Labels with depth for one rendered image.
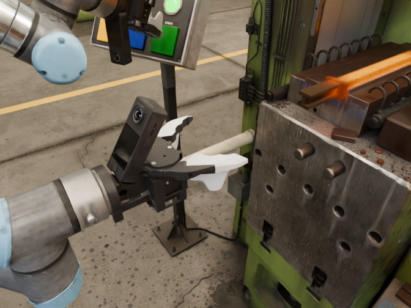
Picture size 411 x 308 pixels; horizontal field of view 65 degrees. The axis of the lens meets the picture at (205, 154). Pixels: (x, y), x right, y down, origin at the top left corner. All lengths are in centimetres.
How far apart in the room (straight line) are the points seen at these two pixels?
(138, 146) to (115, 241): 129
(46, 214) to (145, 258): 119
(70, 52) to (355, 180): 56
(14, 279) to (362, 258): 65
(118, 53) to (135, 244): 107
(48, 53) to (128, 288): 117
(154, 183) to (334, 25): 70
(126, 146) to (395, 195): 48
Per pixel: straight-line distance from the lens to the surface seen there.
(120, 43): 77
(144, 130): 41
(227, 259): 157
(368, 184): 69
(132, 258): 161
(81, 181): 43
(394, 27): 120
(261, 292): 132
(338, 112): 74
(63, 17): 67
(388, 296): 81
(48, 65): 53
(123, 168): 43
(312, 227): 85
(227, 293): 148
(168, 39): 92
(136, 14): 78
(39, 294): 51
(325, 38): 97
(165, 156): 46
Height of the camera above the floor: 129
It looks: 37 degrees down
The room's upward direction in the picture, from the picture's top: straight up
